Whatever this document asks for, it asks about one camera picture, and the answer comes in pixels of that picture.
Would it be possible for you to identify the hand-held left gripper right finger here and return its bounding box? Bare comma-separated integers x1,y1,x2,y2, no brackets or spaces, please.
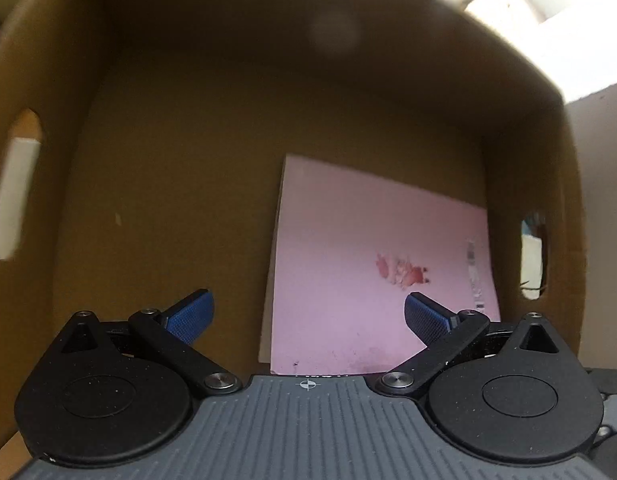
380,291,569,395

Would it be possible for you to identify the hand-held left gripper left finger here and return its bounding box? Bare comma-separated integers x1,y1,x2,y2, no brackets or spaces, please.
48,289,242,395

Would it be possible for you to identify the pink book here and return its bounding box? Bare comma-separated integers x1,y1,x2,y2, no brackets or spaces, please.
258,154,502,377

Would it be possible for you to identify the brown cardboard box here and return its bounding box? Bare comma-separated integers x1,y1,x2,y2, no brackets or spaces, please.
0,0,589,466

